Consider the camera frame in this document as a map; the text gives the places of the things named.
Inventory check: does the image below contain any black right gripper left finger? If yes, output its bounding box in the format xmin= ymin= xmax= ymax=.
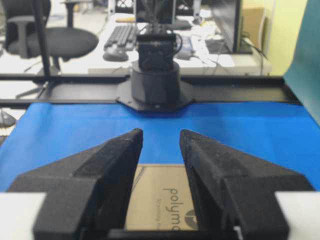
xmin=8 ymin=128 xmax=143 ymax=240

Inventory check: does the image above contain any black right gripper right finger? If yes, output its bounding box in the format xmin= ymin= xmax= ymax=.
xmin=179 ymin=129 xmax=314 ymax=240

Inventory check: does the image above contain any brown cardboard box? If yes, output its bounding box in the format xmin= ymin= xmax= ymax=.
xmin=125 ymin=164 xmax=198 ymax=231

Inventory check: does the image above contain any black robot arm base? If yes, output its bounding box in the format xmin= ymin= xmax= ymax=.
xmin=131 ymin=0 xmax=180 ymax=105

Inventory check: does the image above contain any brown cardboard box background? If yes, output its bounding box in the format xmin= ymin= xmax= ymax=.
xmin=242 ymin=6 xmax=265 ymax=47

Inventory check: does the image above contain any blue table mat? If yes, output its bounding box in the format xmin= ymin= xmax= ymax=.
xmin=0 ymin=102 xmax=320 ymax=191

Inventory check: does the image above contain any teal backdrop board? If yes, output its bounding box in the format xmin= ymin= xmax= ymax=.
xmin=284 ymin=0 xmax=320 ymax=124

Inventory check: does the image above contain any grey computer mouse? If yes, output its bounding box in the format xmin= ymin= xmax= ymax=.
xmin=102 ymin=48 xmax=129 ymax=62

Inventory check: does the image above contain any white office desk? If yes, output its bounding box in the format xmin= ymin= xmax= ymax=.
xmin=87 ymin=13 xmax=272 ymax=76

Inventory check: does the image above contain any black keyboard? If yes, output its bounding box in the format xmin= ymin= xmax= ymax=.
xmin=103 ymin=24 xmax=138 ymax=51

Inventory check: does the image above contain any black office chair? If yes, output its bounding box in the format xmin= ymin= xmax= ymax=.
xmin=1 ymin=0 xmax=99 ymax=72

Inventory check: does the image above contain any black computer monitor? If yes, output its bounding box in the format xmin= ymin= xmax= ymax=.
xmin=211 ymin=0 xmax=253 ymax=55

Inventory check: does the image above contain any black vertical pole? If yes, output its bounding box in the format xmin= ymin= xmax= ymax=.
xmin=31 ymin=0 xmax=51 ymax=78

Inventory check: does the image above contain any black mounting rail plate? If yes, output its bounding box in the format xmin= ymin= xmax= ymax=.
xmin=0 ymin=74 xmax=301 ymax=113

